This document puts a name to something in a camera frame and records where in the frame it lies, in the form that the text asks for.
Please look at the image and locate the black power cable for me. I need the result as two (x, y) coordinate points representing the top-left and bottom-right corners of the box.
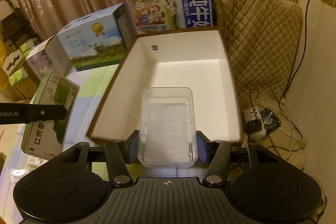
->
(278, 0), (332, 113)

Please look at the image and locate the white appliance box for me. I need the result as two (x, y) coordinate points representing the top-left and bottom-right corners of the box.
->
(26, 36), (71, 80)

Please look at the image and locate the checked bed sheet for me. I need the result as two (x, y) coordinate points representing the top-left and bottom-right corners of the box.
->
(1, 65), (118, 223)

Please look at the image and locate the green tissue cardboard box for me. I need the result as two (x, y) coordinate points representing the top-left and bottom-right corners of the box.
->
(1, 39), (40, 88)

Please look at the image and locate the small black fan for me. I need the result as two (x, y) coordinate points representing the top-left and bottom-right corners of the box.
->
(260, 108), (281, 134)

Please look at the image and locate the brown white storage box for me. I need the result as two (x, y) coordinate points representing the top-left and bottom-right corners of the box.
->
(87, 27), (243, 143)

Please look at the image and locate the blue milk carton box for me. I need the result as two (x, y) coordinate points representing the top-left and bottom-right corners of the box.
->
(126, 0), (213, 34)

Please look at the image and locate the white power strip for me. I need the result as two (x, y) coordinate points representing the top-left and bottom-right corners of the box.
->
(243, 106), (266, 141)

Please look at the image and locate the green cow milk box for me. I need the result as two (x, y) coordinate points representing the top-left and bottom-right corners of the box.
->
(56, 3), (134, 71)

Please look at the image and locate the white green ointment box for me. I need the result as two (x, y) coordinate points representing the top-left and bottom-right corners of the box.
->
(21, 70), (79, 160)

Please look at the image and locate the clear plastic container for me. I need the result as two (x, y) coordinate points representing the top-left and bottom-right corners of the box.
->
(137, 87), (198, 168)

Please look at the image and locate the beige quilted cushion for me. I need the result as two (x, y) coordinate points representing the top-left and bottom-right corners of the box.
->
(214, 0), (302, 105)

